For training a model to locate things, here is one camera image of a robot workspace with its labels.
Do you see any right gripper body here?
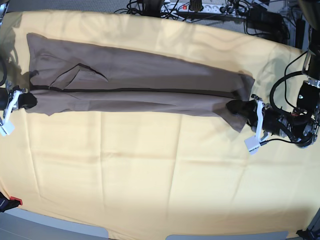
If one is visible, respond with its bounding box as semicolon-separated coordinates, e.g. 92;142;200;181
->
0;86;25;110

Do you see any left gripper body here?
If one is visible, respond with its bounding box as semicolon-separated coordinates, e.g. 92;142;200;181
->
250;104;288;138

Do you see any brown T-shirt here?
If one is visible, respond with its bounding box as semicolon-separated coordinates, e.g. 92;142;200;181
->
26;33;255;132

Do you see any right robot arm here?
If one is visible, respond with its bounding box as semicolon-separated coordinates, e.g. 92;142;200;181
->
0;0;37;111

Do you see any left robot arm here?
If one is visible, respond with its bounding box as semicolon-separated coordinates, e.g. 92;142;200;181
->
226;0;320;154

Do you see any black vertical power strip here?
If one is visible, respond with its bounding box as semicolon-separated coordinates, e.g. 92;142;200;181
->
294;18;306;49

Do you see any red black clamp left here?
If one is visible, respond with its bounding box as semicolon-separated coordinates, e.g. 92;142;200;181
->
0;192;23;213

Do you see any white power strip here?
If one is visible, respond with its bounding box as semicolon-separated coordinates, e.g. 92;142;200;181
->
160;1;239;16

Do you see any yellow table cloth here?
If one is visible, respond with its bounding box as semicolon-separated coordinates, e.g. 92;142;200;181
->
0;10;320;240

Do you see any black clamp right corner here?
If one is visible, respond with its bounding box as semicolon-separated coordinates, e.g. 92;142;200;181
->
296;229;320;240

